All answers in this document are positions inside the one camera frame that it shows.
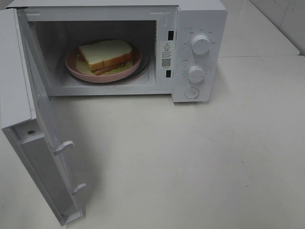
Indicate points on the pink plate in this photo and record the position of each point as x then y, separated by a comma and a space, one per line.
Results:
76, 69

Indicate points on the toast sandwich with ham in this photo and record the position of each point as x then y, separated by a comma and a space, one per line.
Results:
104, 57

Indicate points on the white microwave oven body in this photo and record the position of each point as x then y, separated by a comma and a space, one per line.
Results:
62, 28

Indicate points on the white warning label sticker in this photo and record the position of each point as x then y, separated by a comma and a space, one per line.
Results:
166, 54

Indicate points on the lower white timer knob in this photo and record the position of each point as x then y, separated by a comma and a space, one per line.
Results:
195, 74

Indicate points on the glass microwave turntable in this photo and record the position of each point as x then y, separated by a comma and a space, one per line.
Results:
143, 69

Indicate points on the round white door button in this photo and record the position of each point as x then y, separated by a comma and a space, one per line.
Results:
192, 93

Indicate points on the upper white power knob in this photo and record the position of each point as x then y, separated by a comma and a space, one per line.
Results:
200, 44

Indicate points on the white microwave door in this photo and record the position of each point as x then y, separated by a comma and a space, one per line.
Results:
26, 116

